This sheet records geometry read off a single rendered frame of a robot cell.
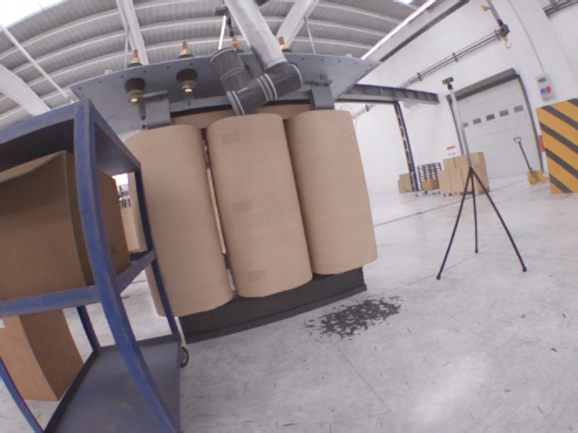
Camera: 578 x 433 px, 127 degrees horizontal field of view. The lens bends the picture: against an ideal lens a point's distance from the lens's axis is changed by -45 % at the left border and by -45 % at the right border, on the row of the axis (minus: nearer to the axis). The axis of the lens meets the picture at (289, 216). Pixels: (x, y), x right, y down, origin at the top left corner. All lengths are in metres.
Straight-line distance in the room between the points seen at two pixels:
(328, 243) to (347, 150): 0.51
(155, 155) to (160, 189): 0.16
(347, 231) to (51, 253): 1.25
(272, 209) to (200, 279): 0.47
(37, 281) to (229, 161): 0.94
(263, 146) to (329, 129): 0.38
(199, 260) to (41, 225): 0.77
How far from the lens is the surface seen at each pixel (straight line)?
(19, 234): 0.66
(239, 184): 1.20
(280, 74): 0.98
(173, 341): 1.23
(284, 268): 1.26
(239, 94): 0.95
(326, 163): 1.35
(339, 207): 1.35
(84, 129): 0.57
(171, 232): 1.19
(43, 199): 0.62
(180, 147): 1.23
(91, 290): 0.55
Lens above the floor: 0.62
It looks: 3 degrees down
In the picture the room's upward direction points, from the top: 11 degrees counter-clockwise
